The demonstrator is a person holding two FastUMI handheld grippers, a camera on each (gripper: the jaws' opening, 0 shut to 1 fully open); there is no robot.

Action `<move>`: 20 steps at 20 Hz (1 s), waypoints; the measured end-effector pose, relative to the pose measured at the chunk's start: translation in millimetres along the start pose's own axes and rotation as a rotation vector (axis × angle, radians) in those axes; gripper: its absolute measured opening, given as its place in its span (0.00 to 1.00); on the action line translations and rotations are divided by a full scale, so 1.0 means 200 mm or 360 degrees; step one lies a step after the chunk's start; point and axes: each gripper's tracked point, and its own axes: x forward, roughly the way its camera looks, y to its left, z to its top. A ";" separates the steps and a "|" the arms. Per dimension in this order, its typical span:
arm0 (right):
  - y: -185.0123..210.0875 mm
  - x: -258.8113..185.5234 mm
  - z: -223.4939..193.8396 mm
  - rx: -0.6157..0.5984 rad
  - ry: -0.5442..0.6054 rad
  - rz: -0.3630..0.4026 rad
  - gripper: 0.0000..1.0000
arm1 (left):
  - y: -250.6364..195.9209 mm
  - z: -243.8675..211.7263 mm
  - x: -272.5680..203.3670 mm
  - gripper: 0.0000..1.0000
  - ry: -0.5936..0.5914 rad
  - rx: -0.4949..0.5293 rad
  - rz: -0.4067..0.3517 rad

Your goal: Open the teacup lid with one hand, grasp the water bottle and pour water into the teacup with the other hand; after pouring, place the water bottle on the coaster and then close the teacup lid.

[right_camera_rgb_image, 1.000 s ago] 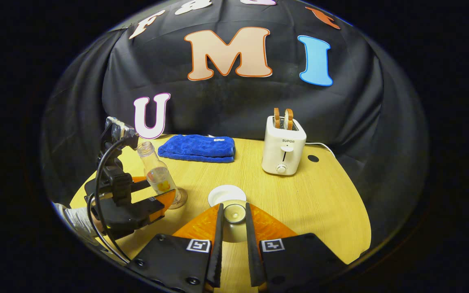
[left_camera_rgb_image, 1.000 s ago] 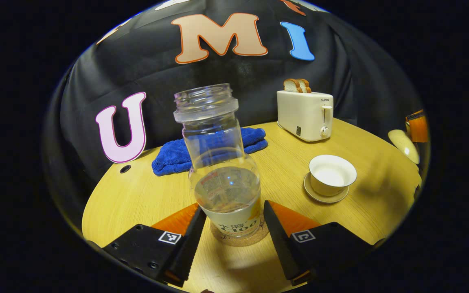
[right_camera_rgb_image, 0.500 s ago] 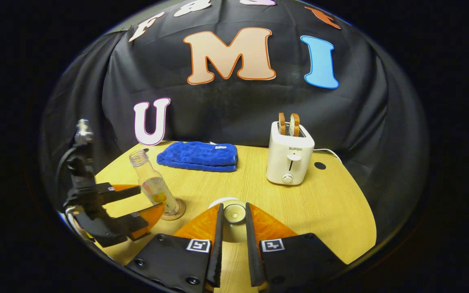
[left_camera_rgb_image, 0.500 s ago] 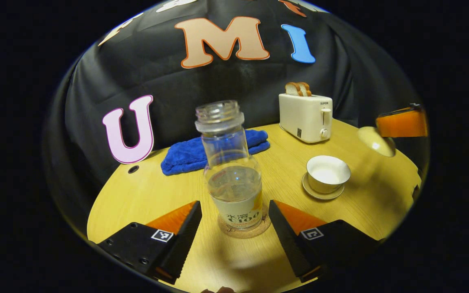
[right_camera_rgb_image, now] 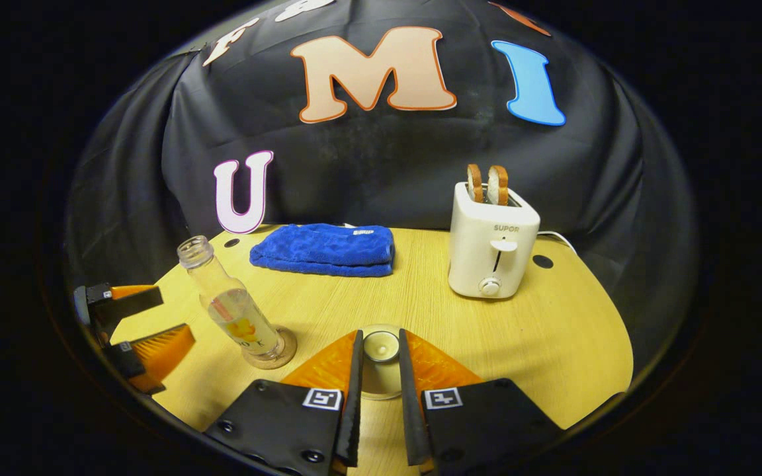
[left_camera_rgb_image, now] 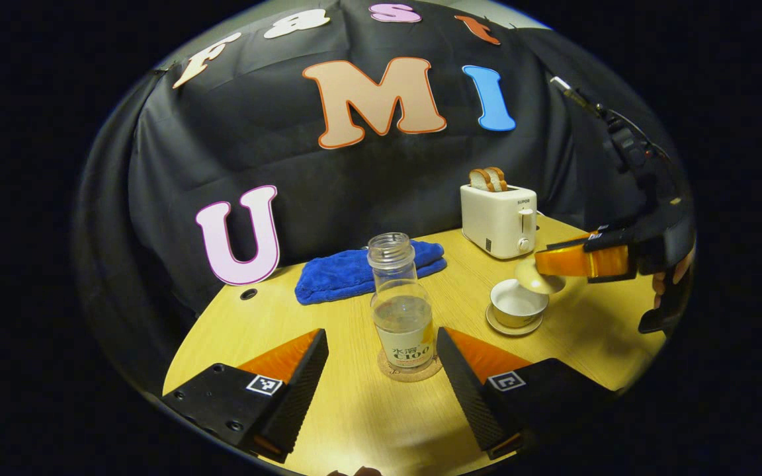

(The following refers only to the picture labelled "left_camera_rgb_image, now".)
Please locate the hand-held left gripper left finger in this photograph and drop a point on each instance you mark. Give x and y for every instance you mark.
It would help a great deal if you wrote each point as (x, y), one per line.
(295, 396)

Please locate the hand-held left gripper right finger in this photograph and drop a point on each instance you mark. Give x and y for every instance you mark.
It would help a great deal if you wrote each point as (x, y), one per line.
(467, 396)

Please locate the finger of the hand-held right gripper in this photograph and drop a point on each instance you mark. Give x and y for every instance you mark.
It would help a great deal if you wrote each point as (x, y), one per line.
(579, 262)
(609, 239)

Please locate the white teacup lid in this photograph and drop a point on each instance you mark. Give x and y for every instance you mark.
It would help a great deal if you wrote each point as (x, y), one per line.
(528, 276)

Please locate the white teacup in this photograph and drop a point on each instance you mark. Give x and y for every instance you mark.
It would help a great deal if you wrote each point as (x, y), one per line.
(518, 304)

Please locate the round cork coaster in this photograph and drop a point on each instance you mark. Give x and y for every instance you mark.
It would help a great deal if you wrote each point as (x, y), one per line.
(384, 371)

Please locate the clear plastic water bottle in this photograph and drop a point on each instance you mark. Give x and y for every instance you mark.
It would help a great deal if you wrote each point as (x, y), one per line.
(401, 317)

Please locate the teacup saucer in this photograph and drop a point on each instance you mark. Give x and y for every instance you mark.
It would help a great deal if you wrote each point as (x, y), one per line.
(512, 330)

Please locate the cream toaster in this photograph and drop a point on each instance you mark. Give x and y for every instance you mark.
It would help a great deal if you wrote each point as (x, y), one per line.
(497, 221)

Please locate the blue towel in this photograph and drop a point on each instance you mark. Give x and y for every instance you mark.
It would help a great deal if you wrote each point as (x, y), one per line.
(341, 274)

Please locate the black backdrop cloth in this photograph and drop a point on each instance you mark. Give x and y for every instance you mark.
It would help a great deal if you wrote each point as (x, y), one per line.
(354, 192)

